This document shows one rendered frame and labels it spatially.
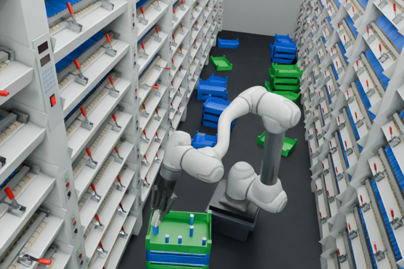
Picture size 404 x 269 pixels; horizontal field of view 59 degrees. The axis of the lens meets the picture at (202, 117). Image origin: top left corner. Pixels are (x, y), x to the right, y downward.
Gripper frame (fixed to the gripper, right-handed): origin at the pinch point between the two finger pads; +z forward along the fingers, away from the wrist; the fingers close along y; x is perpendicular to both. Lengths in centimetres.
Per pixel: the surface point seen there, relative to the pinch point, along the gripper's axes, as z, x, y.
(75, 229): -1.1, 37.6, 11.8
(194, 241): 10.4, -16.8, -14.3
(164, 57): -66, -69, 64
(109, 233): 26.2, -9.5, 28.9
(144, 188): 22, -64, 49
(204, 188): 21, -108, 24
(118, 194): 5.4, -10.7, 31.0
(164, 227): 11.1, -15.4, 2.5
